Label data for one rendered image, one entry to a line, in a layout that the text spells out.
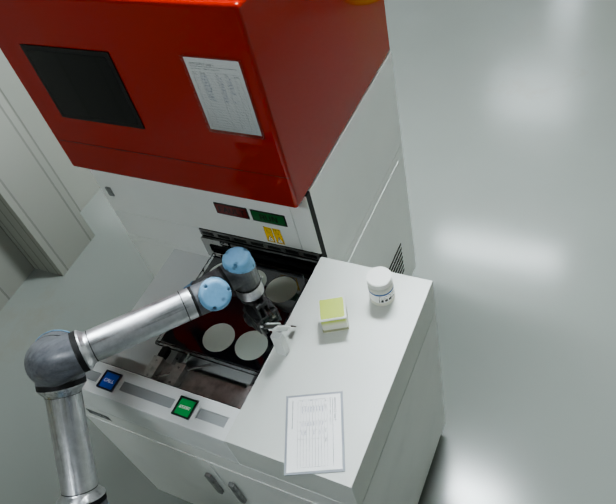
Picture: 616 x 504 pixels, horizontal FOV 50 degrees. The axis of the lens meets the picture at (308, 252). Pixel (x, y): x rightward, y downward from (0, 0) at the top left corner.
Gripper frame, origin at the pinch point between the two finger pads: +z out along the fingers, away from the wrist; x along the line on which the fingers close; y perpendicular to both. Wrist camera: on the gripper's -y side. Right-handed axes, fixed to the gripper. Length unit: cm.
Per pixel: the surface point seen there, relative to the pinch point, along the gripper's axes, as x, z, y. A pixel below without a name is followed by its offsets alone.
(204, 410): -27.3, -4.0, 13.3
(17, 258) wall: -62, 78, -191
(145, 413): -40.4, -3.6, 2.7
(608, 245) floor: 160, 92, 6
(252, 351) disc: -7.0, 1.6, 2.8
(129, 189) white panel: -7, -19, -65
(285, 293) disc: 12.1, 1.7, -7.7
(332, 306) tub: 15.6, -11.7, 15.5
